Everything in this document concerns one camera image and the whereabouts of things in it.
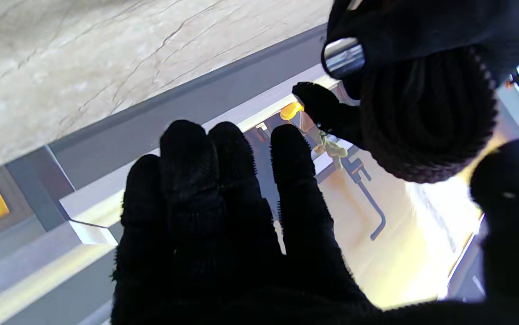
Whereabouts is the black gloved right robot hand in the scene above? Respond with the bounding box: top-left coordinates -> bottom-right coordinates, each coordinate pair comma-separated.
111,120 -> 519,325

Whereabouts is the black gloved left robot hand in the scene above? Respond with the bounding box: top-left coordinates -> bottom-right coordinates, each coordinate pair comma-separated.
292,0 -> 519,149

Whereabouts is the dark brown woven belt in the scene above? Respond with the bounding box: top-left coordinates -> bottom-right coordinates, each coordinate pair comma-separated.
360,44 -> 499,184

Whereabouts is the dark blue rounded container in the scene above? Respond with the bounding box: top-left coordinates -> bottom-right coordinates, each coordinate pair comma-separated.
246,126 -> 282,222

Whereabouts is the yellow brown cactus plant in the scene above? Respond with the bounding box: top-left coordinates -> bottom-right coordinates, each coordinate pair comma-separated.
302,113 -> 348,171

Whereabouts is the black kitchen faucet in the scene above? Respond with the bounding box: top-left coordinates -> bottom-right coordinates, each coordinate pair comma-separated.
316,144 -> 386,241

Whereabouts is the white pampas grass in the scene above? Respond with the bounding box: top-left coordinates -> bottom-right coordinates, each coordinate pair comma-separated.
406,178 -> 483,253

